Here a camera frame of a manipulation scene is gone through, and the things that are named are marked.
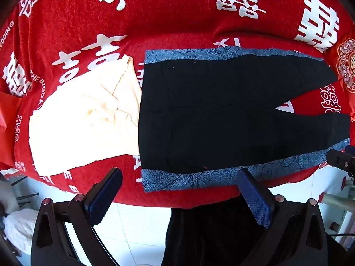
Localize black pants with blue trim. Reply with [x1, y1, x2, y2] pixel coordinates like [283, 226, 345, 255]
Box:
[138, 47, 350, 192]

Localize white fluffy cloth on floor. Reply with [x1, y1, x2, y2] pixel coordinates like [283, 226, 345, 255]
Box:
[4, 208, 39, 255]

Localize person's black trousers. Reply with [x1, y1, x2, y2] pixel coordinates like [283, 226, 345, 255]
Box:
[161, 196, 347, 266]

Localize red embroidered cushion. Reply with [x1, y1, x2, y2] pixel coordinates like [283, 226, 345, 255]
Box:
[324, 35, 355, 122]

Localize folded white garment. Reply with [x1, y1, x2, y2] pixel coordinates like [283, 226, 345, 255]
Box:
[29, 55, 141, 176]

